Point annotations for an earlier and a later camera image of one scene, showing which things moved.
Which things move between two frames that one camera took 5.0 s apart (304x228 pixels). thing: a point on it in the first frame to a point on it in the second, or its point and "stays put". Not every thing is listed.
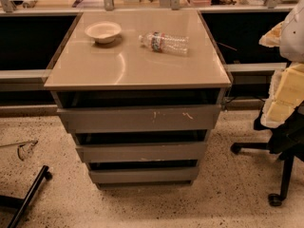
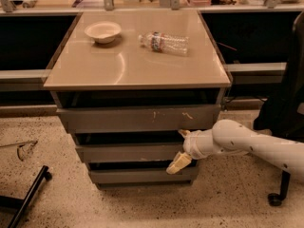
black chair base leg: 23,203 stays put
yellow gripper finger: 273,37 to 199,143
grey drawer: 143,152 stays put
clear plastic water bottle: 161,43 stays put
